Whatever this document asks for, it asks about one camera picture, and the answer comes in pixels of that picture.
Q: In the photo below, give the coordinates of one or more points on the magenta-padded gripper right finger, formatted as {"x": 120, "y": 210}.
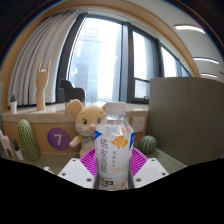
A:
{"x": 151, "y": 170}

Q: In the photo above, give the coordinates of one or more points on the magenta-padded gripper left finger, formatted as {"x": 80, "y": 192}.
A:
{"x": 75, "y": 170}

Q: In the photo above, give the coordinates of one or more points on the clear white-labelled drink bottle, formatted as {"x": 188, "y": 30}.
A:
{"x": 113, "y": 150}

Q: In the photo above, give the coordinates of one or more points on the round green cactus ornament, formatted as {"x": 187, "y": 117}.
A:
{"x": 148, "y": 145}

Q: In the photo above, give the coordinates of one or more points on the round purple number sign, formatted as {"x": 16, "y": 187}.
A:
{"x": 58, "y": 139}

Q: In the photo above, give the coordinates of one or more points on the yellow mouse plush toy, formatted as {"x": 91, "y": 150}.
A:
{"x": 85, "y": 123}

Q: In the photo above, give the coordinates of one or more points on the tall green cactus ornament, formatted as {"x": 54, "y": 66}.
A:
{"x": 28, "y": 140}

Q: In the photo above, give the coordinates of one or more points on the grey-green desk partition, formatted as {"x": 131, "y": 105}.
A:
{"x": 186, "y": 116}

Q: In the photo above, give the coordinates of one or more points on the black horse figurine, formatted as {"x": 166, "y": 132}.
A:
{"x": 71, "y": 93}

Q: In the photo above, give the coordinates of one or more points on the wooden hand model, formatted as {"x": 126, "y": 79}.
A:
{"x": 41, "y": 86}

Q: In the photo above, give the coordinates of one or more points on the dark-framed window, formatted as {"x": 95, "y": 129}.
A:
{"x": 100, "y": 60}

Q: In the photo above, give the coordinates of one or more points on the grey curtain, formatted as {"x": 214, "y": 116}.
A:
{"x": 36, "y": 53}

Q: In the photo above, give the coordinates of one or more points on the ceiling lights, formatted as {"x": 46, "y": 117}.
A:
{"x": 188, "y": 27}

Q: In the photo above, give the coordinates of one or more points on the white wall socket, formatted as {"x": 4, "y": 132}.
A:
{"x": 138, "y": 124}

